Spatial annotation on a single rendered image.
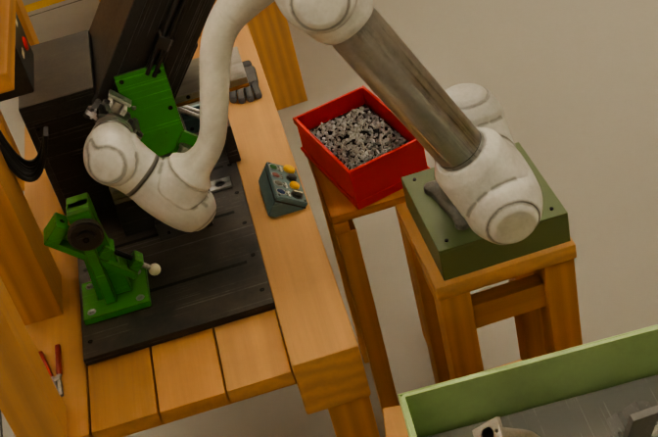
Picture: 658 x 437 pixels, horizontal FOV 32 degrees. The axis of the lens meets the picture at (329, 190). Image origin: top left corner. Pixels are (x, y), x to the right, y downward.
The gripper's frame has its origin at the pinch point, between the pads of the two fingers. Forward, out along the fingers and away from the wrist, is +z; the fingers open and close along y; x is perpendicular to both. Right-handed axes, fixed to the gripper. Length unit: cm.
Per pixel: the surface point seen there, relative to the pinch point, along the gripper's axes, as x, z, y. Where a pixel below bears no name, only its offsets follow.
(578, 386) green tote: -12, -71, -92
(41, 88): 8.1, 15.8, 15.5
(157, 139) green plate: 3.2, 4.9, -12.2
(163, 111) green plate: -3.4, 4.9, -10.2
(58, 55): 2.5, 29.5, 15.2
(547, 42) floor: -59, 196, -160
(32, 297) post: 43.5, -13.6, -3.1
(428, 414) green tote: 6, -71, -70
